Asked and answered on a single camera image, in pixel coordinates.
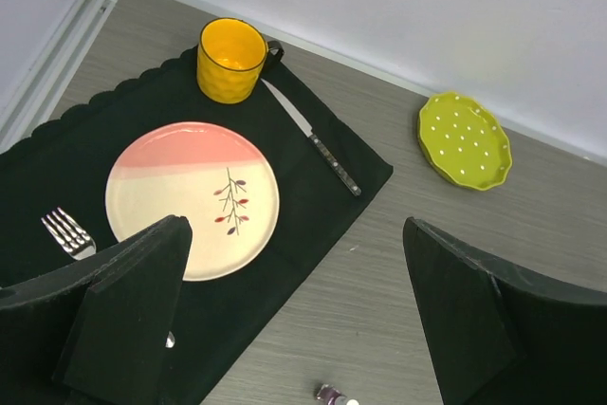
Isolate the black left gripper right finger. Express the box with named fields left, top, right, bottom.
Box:
left=403, top=217, right=606, bottom=404

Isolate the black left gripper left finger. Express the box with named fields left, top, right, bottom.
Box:
left=1, top=215, right=193, bottom=404

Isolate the purple nail polish bottle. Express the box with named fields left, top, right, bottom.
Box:
left=315, top=384, right=359, bottom=405

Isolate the silver fork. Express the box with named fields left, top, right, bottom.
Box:
left=40, top=207, right=97, bottom=261

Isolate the black cloth placemat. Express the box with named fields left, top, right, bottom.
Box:
left=1, top=50, right=393, bottom=404

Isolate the pink and cream plate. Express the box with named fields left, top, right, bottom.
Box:
left=105, top=121, right=280, bottom=282

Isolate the green polka dot dish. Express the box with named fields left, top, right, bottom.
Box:
left=417, top=92, right=513, bottom=192

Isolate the yellow ceramic mug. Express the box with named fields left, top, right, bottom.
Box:
left=196, top=18, right=285, bottom=104

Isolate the table knife with dark handle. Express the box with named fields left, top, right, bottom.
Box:
left=262, top=79, right=361, bottom=196

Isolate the aluminium frame rail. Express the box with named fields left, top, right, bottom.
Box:
left=1, top=0, right=118, bottom=150

